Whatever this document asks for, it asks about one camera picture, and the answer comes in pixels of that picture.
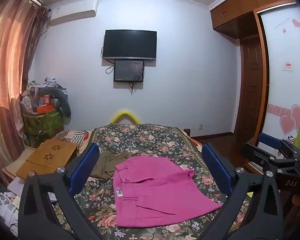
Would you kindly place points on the small red box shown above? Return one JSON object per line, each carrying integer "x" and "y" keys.
{"x": 47, "y": 100}

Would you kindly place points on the white air conditioner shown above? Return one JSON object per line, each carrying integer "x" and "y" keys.
{"x": 72, "y": 11}

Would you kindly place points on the orange green quilt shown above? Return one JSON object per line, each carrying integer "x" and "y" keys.
{"x": 196, "y": 146}

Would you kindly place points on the small black wall monitor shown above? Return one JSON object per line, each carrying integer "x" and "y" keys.
{"x": 128, "y": 70}

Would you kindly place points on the dark floral blanket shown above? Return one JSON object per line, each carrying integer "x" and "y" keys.
{"x": 145, "y": 140}

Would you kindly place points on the pink pants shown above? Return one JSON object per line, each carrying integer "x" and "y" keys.
{"x": 160, "y": 192}

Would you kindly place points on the white wall outlet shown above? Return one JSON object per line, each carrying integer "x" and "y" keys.
{"x": 200, "y": 126}

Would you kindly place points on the olive green pants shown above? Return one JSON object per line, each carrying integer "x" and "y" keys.
{"x": 102, "y": 166}

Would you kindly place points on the wooden lap desk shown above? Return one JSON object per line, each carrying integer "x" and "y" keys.
{"x": 40, "y": 165}

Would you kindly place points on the wooden wardrobe with heart stickers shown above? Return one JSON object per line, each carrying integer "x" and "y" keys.
{"x": 277, "y": 42}

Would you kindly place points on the brown wooden door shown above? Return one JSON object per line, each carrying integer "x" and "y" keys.
{"x": 250, "y": 87}

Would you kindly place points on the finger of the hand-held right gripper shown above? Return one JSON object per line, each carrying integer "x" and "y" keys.
{"x": 270, "y": 141}
{"x": 255, "y": 152}

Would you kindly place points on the wall-mounted black television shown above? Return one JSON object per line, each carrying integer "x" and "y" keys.
{"x": 130, "y": 43}

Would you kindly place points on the pile of grey clothes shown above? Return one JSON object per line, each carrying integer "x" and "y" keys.
{"x": 48, "y": 81}

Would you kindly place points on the green bottle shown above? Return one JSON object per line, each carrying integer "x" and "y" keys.
{"x": 299, "y": 135}

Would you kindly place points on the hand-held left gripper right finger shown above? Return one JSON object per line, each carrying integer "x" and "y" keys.
{"x": 216, "y": 170}

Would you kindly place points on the striped cloth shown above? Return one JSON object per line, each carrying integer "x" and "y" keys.
{"x": 75, "y": 138}

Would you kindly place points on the wooden bed frame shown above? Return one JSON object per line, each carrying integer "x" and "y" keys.
{"x": 187, "y": 132}

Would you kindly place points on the orange flat box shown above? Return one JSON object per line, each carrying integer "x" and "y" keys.
{"x": 43, "y": 109}

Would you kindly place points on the yellow curved tube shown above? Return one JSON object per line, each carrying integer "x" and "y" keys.
{"x": 125, "y": 111}

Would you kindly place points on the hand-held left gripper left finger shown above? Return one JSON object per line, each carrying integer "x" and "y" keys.
{"x": 86, "y": 170}

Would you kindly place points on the pile of white papers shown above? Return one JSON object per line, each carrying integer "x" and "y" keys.
{"x": 7, "y": 205}

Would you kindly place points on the green patterned storage box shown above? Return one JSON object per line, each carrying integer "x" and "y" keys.
{"x": 43, "y": 126}

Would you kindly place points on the pink striped curtain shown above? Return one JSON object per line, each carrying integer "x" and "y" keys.
{"x": 10, "y": 67}

